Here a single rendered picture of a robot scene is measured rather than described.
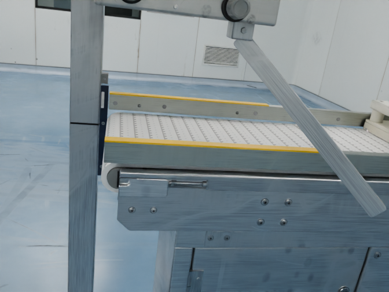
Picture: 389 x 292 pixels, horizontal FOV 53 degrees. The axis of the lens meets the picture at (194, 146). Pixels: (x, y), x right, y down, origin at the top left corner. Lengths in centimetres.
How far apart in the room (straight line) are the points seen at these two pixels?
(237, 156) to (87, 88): 37
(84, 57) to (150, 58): 508
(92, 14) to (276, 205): 48
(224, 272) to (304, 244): 15
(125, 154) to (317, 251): 42
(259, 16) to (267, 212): 30
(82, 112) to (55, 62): 502
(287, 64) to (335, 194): 597
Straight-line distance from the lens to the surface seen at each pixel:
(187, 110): 82
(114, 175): 57
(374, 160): 68
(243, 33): 54
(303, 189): 64
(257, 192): 62
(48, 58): 584
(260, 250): 74
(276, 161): 60
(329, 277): 85
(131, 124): 73
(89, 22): 80
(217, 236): 69
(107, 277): 183
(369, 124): 97
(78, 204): 91
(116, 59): 583
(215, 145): 56
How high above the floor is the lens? 117
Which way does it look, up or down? 20 degrees down
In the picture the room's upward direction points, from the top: 7 degrees clockwise
